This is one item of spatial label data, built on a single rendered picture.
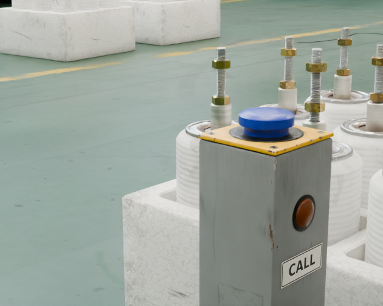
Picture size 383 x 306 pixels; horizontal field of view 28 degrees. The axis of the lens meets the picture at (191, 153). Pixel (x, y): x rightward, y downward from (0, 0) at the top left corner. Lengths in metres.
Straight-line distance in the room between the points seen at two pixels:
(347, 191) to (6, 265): 0.57
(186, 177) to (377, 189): 0.22
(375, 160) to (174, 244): 0.22
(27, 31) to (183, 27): 0.73
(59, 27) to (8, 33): 0.30
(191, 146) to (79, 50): 2.20
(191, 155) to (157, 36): 2.57
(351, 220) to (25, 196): 0.80
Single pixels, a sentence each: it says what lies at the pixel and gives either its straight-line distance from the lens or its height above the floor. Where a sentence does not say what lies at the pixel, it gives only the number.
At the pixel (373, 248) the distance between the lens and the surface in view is 0.68.
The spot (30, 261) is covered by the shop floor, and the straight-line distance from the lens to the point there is 1.14.
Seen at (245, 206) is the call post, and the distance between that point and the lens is 0.53.
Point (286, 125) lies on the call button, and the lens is 0.54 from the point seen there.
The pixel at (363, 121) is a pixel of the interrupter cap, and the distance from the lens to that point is 0.86.
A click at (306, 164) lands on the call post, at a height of 0.30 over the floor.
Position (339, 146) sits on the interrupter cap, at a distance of 0.76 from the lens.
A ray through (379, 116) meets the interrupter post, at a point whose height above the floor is 0.27.
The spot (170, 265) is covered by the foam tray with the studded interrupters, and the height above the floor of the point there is 0.12.
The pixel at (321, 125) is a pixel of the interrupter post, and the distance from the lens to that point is 0.73.
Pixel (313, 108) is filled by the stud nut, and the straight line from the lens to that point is 0.73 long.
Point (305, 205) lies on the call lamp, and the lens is 0.54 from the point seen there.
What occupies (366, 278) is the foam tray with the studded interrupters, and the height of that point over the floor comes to 0.18.
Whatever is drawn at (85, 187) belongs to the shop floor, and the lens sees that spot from 1.44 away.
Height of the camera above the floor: 0.45
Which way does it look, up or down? 16 degrees down
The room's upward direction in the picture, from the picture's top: straight up
